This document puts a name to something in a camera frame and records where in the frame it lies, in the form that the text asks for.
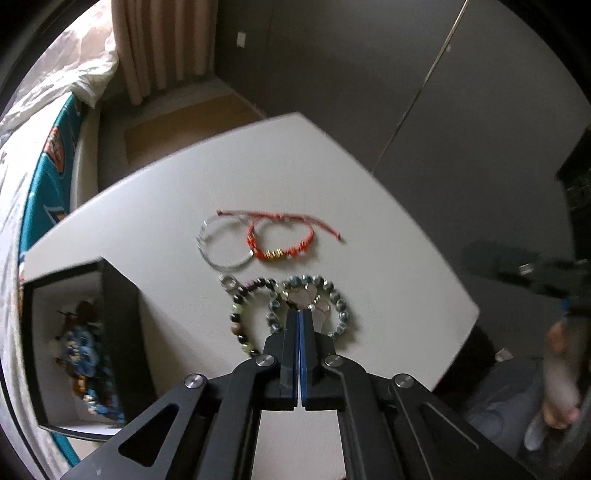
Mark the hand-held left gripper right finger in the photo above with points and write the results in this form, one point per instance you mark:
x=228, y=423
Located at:
x=304, y=360

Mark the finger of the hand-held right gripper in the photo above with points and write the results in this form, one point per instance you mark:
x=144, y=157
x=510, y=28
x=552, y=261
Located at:
x=503, y=266

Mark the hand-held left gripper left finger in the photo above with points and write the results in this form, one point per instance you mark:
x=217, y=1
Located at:
x=290, y=360

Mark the silver bangle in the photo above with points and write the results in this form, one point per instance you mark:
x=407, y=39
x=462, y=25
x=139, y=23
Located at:
x=201, y=247

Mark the black square box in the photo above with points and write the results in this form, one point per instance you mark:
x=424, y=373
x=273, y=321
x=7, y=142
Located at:
x=120, y=332

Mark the pile of beaded jewelry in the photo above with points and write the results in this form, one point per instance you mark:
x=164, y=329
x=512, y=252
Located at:
x=87, y=308

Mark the person's right hand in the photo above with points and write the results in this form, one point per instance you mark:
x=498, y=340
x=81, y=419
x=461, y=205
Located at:
x=554, y=337

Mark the dark cabinet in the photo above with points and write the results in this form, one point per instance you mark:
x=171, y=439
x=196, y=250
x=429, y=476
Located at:
x=575, y=184

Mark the white square table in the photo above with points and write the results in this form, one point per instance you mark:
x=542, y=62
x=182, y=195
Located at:
x=369, y=240

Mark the grey wardrobe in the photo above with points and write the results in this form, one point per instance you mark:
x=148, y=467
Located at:
x=415, y=92

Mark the teal printed mattress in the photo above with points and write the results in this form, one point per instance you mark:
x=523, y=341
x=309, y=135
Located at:
x=51, y=152

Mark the pink curtain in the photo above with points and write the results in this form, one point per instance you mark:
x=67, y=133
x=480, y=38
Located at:
x=152, y=46

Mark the white duvet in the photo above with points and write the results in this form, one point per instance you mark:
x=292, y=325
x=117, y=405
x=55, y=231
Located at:
x=69, y=69

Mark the white wall socket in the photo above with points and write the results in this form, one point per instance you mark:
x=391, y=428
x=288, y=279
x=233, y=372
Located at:
x=240, y=39

